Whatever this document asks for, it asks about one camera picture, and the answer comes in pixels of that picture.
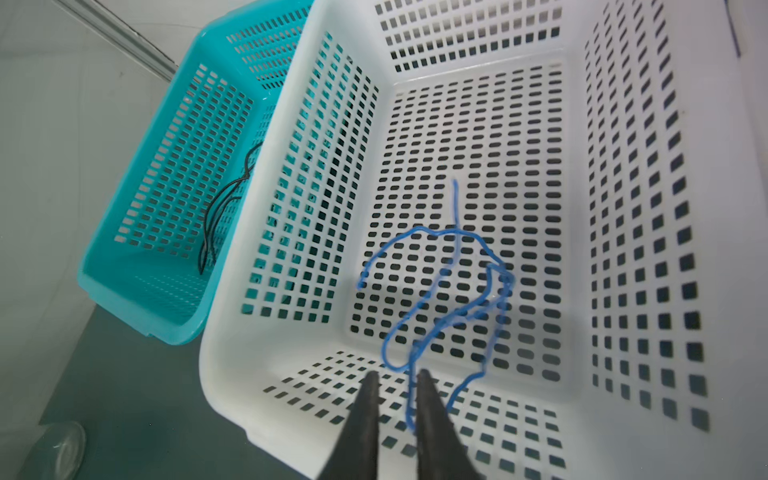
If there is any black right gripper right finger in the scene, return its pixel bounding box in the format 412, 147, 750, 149
416, 369, 480, 479

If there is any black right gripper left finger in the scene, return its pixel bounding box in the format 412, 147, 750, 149
318, 371, 379, 479

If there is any blue wire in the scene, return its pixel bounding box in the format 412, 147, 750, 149
357, 178, 517, 433

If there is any black wire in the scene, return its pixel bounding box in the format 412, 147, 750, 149
197, 141, 265, 276

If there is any white perforated basket middle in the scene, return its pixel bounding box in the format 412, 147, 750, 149
199, 1, 767, 479

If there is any teal perforated basket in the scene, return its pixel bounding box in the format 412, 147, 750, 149
78, 1, 311, 345

